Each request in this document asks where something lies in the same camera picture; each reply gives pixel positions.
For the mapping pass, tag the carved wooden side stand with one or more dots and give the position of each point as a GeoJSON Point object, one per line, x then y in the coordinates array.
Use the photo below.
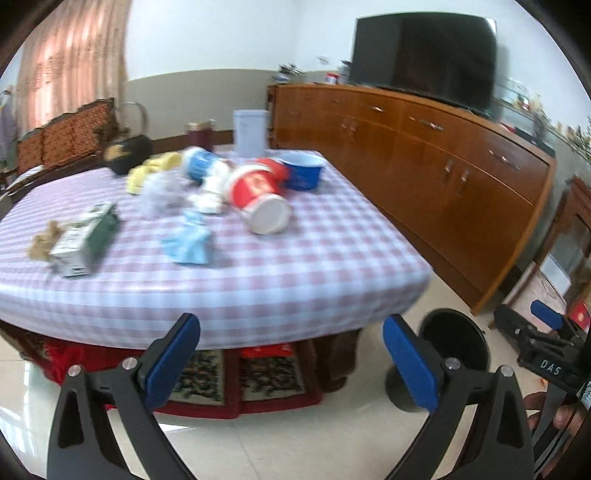
{"type": "Point", "coordinates": [559, 274]}

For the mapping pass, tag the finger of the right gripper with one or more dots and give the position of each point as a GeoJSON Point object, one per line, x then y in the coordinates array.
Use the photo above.
{"type": "Point", "coordinates": [518, 331]}
{"type": "Point", "coordinates": [547, 315]}

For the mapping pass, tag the red cardboard box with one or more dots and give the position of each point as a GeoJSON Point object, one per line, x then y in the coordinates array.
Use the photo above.
{"type": "Point", "coordinates": [580, 313]}

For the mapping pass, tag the clear plastic wrapper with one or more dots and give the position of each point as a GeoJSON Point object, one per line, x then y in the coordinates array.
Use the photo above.
{"type": "Point", "coordinates": [162, 195]}

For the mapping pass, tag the red paper bucket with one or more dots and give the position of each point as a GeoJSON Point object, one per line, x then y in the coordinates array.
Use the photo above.
{"type": "Point", "coordinates": [254, 190]}

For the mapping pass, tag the white tissue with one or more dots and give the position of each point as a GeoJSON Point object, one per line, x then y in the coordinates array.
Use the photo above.
{"type": "Point", "coordinates": [210, 198]}

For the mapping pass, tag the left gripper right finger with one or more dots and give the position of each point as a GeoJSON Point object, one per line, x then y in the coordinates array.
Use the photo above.
{"type": "Point", "coordinates": [499, 443]}

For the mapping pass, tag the pink checkered tablecloth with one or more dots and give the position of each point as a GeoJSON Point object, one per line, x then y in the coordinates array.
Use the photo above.
{"type": "Point", "coordinates": [339, 266]}

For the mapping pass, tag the black trash bucket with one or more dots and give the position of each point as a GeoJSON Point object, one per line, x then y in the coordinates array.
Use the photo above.
{"type": "Point", "coordinates": [452, 334]}

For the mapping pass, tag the red patterned rug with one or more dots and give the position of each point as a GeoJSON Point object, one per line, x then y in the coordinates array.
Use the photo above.
{"type": "Point", "coordinates": [216, 384]}

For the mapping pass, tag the blue white paper cup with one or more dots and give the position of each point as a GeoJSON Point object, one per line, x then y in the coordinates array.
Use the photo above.
{"type": "Point", "coordinates": [198, 164]}

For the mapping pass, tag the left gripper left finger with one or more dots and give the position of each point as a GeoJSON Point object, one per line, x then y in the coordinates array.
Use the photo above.
{"type": "Point", "coordinates": [82, 444]}

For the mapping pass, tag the black flat television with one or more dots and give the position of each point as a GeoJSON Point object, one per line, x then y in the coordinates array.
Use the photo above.
{"type": "Point", "coordinates": [448, 57]}

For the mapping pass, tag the long wooden sideboard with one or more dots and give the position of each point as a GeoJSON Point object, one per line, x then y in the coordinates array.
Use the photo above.
{"type": "Point", "coordinates": [465, 191]}

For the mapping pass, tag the blue paper bowl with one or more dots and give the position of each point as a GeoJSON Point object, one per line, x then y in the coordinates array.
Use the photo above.
{"type": "Point", "coordinates": [304, 170]}

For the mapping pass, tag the right hand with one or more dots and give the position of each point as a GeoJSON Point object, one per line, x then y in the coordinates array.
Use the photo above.
{"type": "Point", "coordinates": [567, 417]}

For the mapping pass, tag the wooden sofa bench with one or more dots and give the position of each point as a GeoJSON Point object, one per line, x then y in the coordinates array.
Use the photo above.
{"type": "Point", "coordinates": [69, 144]}

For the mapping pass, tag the black cast iron teapot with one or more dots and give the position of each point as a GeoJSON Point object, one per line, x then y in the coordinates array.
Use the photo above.
{"type": "Point", "coordinates": [129, 151]}

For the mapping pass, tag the yellow cloth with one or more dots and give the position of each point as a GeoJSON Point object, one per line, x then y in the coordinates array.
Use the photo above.
{"type": "Point", "coordinates": [154, 164]}

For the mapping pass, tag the dark red tea canister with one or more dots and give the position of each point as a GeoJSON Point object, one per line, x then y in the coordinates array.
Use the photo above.
{"type": "Point", "coordinates": [201, 134]}

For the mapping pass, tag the green white carton box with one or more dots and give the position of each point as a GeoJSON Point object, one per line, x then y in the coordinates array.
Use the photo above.
{"type": "Point", "coordinates": [84, 243]}

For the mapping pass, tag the light blue plastic wrapper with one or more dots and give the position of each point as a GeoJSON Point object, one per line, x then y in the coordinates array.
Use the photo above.
{"type": "Point", "coordinates": [191, 243]}

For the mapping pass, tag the pink curtain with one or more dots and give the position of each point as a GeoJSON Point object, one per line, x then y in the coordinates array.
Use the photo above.
{"type": "Point", "coordinates": [74, 57]}

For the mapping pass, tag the brown crumpled scrap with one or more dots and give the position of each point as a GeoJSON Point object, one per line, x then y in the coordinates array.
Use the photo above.
{"type": "Point", "coordinates": [43, 242]}

